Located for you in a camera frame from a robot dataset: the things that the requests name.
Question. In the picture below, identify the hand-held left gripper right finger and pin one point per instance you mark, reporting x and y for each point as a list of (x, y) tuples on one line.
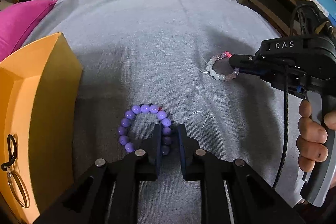
[(181, 150)]

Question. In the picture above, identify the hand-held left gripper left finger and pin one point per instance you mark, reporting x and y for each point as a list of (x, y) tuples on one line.
[(158, 150)]

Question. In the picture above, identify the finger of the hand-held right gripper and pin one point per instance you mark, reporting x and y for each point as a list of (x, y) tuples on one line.
[(241, 60), (273, 81)]

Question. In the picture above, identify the orange cardboard box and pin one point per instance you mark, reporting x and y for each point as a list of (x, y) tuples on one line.
[(52, 69)]

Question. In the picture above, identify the silver metal bangle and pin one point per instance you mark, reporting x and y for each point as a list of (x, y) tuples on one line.
[(25, 197)]

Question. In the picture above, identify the person's right hand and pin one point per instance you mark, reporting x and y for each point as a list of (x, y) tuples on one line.
[(312, 137)]

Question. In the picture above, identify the white thread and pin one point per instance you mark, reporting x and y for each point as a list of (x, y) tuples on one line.
[(207, 119)]

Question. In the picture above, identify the blue cardboard box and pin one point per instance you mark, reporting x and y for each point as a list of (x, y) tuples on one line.
[(323, 1)]

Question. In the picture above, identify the pink cushion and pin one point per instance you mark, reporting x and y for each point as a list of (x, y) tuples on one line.
[(21, 19)]

